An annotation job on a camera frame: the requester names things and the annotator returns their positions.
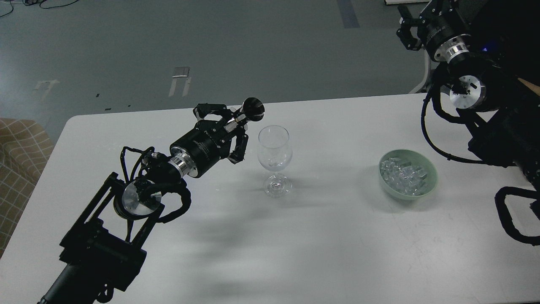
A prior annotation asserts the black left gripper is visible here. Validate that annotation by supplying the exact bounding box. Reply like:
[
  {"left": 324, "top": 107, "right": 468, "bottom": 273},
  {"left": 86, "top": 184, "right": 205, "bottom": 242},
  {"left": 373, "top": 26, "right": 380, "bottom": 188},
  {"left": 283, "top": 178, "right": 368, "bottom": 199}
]
[{"left": 169, "top": 103, "right": 249, "bottom": 178}]

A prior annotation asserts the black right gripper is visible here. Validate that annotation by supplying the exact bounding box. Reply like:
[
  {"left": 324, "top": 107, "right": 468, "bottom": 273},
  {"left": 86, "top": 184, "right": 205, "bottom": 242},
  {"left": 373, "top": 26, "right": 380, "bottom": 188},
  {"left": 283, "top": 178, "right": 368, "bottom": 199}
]
[{"left": 397, "top": 0, "right": 471, "bottom": 63}]

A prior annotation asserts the steel double jigger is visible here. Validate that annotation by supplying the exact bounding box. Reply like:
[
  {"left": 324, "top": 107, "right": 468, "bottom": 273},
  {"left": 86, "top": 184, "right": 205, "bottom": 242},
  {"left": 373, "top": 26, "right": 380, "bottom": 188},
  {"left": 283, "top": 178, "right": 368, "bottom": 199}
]
[{"left": 224, "top": 98, "right": 265, "bottom": 133}]

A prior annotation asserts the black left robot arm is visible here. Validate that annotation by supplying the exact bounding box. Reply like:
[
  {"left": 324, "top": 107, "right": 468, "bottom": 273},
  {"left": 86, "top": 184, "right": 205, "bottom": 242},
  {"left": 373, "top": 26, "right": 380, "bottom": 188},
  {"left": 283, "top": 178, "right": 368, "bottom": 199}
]
[{"left": 39, "top": 98, "right": 265, "bottom": 304}]

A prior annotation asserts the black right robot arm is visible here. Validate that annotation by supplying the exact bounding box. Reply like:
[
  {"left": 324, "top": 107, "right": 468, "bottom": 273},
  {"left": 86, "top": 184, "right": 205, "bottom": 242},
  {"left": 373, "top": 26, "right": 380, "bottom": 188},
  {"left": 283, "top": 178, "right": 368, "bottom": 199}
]
[{"left": 397, "top": 0, "right": 540, "bottom": 246}]

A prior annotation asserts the clear wine glass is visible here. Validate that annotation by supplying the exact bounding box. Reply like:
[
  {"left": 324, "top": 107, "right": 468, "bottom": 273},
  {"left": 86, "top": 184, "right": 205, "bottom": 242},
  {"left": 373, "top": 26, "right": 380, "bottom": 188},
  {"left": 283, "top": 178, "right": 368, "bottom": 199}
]
[{"left": 258, "top": 125, "right": 293, "bottom": 198}]

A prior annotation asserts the pile of ice cubes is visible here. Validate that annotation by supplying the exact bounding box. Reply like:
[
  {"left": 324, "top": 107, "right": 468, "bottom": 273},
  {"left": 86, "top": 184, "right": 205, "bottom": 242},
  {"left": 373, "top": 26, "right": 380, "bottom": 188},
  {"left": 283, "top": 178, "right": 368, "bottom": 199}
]
[{"left": 379, "top": 157, "right": 428, "bottom": 196}]

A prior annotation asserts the white office chair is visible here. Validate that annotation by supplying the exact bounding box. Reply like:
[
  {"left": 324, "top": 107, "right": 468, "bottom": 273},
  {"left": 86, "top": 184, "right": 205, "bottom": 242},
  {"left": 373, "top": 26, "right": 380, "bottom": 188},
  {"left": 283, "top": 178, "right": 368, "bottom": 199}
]
[{"left": 408, "top": 50, "right": 432, "bottom": 94}]

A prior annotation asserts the metal floor plate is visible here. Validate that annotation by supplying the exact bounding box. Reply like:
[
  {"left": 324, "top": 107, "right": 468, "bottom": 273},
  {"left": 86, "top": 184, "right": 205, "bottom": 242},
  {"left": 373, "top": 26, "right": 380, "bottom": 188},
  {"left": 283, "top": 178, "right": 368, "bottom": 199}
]
[{"left": 172, "top": 67, "right": 190, "bottom": 79}]

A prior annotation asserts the seated person in black shirt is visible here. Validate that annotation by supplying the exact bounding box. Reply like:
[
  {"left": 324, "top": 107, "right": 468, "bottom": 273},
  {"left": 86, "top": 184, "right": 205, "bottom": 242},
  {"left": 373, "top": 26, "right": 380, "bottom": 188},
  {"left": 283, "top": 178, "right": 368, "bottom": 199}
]
[{"left": 459, "top": 0, "right": 540, "bottom": 95}]

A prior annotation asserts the green bowl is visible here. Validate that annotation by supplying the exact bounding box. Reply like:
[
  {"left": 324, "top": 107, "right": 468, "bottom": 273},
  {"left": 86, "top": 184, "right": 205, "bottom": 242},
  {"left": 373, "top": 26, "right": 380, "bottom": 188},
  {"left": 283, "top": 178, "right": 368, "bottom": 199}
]
[{"left": 377, "top": 149, "right": 438, "bottom": 201}]

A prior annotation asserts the beige checkered sofa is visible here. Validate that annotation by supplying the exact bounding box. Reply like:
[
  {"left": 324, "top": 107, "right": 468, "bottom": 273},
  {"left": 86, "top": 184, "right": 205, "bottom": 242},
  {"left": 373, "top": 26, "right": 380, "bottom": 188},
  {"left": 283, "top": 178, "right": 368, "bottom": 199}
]
[{"left": 0, "top": 118, "right": 54, "bottom": 255}]

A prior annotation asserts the black floor cable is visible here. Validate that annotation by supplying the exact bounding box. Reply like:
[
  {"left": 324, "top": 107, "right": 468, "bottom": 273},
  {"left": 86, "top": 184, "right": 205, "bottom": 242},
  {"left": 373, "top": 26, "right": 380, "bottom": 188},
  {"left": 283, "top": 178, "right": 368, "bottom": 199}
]
[{"left": 0, "top": 0, "right": 79, "bottom": 18}]

